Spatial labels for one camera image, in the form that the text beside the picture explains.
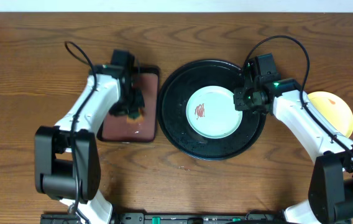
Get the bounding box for green and orange sponge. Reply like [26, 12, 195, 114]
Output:
[126, 108, 145, 124]

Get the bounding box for light blue plate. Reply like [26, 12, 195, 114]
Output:
[186, 86, 243, 139]

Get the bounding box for yellow plate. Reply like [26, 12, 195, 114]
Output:
[308, 91, 353, 138]

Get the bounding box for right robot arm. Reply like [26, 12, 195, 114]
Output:
[234, 54, 353, 223]

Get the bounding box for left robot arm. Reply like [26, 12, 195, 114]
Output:
[34, 65, 144, 223]

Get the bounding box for rectangular black tray brown mat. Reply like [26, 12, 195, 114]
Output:
[97, 66, 160, 142]

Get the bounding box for round black serving tray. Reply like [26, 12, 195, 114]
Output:
[157, 60, 266, 161]

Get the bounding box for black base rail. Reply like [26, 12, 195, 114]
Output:
[40, 213, 287, 224]

